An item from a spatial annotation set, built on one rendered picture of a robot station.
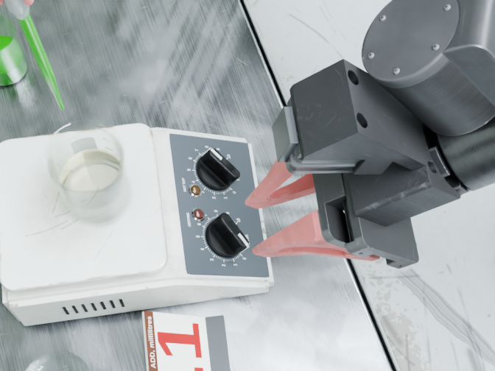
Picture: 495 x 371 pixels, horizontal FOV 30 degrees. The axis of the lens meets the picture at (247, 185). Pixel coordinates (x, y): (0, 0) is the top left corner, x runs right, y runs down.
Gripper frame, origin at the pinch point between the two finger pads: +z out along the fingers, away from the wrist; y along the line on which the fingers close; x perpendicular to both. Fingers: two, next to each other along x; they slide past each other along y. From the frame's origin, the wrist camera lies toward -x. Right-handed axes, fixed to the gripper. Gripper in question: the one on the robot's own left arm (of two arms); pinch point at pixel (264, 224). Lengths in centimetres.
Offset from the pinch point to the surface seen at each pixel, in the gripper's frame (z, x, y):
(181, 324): 12.2, 4.4, 3.1
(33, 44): 0.4, -18.6, -7.1
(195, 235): 8.2, 2.5, -2.5
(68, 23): 19.2, 1.2, -26.5
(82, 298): 14.6, -3.4, 1.4
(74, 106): 19.1, 1.2, -18.0
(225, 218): 6.0, 3.5, -3.3
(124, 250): 10.4, -2.9, -1.0
